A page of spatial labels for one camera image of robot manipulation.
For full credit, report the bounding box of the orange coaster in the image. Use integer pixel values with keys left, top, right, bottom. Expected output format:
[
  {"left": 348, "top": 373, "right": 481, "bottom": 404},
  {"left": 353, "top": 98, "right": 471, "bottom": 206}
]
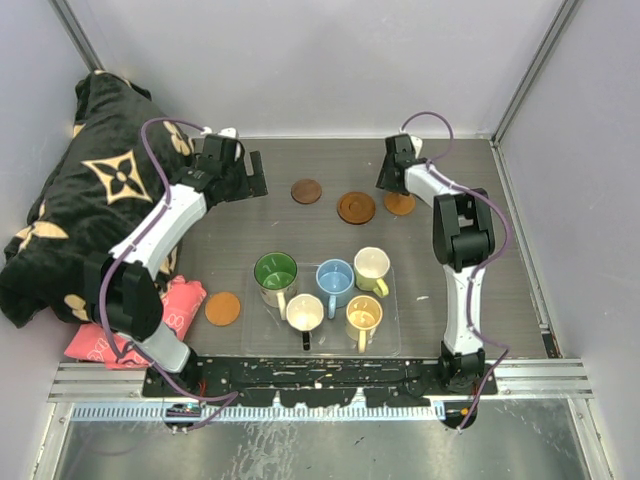
[
  {"left": 384, "top": 192, "right": 416, "bottom": 216},
  {"left": 205, "top": 292, "right": 241, "bottom": 327}
]

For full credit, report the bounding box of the dark brown coaster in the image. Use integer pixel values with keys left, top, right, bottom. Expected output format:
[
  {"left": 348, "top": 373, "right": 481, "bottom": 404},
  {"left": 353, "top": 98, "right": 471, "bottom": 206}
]
[{"left": 291, "top": 178, "right": 322, "bottom": 205}]

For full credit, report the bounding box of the brown ringed wooden coaster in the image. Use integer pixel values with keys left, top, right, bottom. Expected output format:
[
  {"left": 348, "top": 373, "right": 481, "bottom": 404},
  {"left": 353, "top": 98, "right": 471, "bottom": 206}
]
[{"left": 337, "top": 191, "right": 376, "bottom": 225}]

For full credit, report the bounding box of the olive green white mug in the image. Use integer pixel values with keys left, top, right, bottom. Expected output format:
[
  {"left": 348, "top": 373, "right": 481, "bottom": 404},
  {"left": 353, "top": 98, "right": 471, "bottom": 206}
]
[{"left": 353, "top": 247, "right": 391, "bottom": 298}]

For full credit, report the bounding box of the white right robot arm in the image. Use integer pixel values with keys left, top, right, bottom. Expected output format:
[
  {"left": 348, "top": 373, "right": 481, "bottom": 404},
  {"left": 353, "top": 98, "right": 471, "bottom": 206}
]
[{"left": 376, "top": 133, "right": 495, "bottom": 394}]

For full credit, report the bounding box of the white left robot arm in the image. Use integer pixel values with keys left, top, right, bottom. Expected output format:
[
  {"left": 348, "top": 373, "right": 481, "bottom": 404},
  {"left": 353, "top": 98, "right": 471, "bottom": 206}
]
[{"left": 84, "top": 127, "right": 267, "bottom": 396}]

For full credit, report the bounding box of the green interior mug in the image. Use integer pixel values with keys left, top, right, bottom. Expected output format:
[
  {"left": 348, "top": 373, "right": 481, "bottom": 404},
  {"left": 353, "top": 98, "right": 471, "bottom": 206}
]
[{"left": 253, "top": 252, "right": 298, "bottom": 321}]

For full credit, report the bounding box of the blue mug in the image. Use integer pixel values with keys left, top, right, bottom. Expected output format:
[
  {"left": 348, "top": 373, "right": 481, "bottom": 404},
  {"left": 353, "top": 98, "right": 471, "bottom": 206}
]
[{"left": 315, "top": 259, "right": 355, "bottom": 319}]

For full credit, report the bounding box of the black floral plush blanket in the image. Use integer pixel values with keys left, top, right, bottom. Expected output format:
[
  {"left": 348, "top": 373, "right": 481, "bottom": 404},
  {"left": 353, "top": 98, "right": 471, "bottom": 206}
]
[{"left": 1, "top": 70, "right": 194, "bottom": 328}]

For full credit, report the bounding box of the yellow mug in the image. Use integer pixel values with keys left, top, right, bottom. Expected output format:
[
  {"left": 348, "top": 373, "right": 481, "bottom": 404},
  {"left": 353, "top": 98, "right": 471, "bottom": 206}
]
[{"left": 345, "top": 295, "right": 384, "bottom": 353}]

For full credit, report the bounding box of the clear plastic tray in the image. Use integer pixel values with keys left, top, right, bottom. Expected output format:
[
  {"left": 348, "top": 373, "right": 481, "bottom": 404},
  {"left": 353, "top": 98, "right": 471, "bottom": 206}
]
[{"left": 241, "top": 268, "right": 401, "bottom": 357}]

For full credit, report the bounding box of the pink printed cloth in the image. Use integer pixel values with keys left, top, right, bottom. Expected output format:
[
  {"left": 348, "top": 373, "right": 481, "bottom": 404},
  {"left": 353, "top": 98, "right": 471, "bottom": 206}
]
[{"left": 64, "top": 275, "right": 207, "bottom": 369}]

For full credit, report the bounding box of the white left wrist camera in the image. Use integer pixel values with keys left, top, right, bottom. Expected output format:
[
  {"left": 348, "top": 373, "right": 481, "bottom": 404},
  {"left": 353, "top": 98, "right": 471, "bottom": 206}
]
[{"left": 199, "top": 127, "right": 239, "bottom": 140}]

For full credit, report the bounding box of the white mug black handle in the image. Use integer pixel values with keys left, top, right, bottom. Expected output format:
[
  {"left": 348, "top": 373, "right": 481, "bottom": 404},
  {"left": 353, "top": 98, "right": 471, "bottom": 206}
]
[{"left": 285, "top": 293, "right": 324, "bottom": 351}]

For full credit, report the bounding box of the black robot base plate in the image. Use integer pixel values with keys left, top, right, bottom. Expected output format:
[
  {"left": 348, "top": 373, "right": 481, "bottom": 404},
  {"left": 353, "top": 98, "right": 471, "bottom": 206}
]
[{"left": 142, "top": 353, "right": 499, "bottom": 409}]

